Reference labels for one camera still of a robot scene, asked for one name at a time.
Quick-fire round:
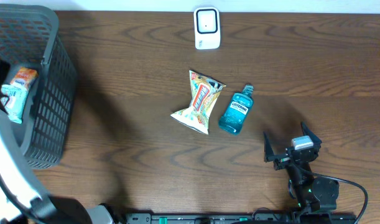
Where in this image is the teal white wipes pack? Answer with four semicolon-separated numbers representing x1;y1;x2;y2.
1;85;29;124

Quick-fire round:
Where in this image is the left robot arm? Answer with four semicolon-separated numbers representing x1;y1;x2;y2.
0;60;92;223

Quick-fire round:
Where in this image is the orange small box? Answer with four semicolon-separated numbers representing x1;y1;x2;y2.
10;67;39;90

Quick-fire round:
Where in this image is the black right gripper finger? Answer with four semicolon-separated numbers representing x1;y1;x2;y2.
300;121;322;145
263;132;275;162

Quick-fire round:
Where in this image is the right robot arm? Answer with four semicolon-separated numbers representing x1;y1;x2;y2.
264;123;339;213

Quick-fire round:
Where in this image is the yellow snack bag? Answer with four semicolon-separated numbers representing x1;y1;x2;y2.
170;70;226;135

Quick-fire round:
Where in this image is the blue mouthwash bottle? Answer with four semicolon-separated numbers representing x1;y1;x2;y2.
218;84;254;134

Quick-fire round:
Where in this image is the grey plastic mesh basket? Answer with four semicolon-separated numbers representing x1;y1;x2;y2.
0;4;78;169

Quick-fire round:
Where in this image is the white barcode scanner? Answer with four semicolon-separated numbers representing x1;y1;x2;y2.
193;7;221;50

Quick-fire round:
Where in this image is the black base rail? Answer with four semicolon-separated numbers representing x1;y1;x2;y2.
83;203;358;224

